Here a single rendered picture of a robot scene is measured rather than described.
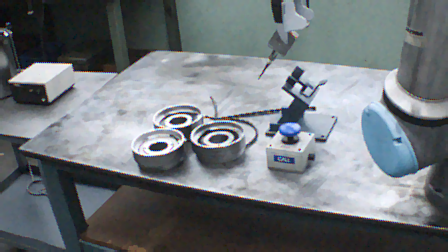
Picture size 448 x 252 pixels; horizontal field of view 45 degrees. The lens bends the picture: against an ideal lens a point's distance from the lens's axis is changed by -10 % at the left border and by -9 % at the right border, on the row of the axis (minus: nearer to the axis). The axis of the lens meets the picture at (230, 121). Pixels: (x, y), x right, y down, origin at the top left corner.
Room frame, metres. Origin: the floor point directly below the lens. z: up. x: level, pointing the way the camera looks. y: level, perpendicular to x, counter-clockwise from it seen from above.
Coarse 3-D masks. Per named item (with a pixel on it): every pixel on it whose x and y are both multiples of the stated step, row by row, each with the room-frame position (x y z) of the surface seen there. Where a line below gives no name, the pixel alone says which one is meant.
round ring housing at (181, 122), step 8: (184, 104) 1.15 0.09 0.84; (160, 112) 1.13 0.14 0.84; (168, 112) 1.14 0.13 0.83; (176, 112) 1.14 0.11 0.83; (192, 112) 1.13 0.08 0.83; (200, 112) 1.10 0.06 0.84; (168, 120) 1.10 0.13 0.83; (176, 120) 1.11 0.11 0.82; (184, 120) 1.11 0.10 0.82; (200, 120) 1.07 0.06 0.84; (176, 128) 1.04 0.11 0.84; (184, 128) 1.05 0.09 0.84; (192, 128) 1.05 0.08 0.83; (184, 136) 1.04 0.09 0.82
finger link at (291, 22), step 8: (288, 0) 1.04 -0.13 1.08; (288, 8) 1.04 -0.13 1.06; (288, 16) 1.04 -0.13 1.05; (296, 16) 1.03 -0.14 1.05; (280, 24) 1.03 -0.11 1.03; (288, 24) 1.04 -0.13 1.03; (296, 24) 1.03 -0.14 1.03; (304, 24) 1.02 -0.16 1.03; (280, 32) 1.04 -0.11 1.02; (288, 40) 1.05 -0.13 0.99
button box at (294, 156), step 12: (300, 132) 0.96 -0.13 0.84; (276, 144) 0.92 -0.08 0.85; (288, 144) 0.92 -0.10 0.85; (300, 144) 0.91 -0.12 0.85; (312, 144) 0.93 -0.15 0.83; (276, 156) 0.91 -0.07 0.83; (288, 156) 0.90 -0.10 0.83; (300, 156) 0.89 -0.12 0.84; (312, 156) 0.91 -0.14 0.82; (276, 168) 0.91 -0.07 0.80; (288, 168) 0.90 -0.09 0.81; (300, 168) 0.89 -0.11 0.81
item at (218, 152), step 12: (228, 120) 1.05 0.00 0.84; (192, 132) 1.01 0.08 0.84; (216, 132) 1.02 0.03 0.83; (228, 132) 1.02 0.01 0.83; (240, 132) 1.01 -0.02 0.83; (192, 144) 0.98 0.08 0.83; (216, 144) 0.98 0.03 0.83; (228, 144) 0.95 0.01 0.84; (240, 144) 0.97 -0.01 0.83; (204, 156) 0.96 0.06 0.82; (216, 156) 0.95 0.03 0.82; (228, 156) 0.95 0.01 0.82
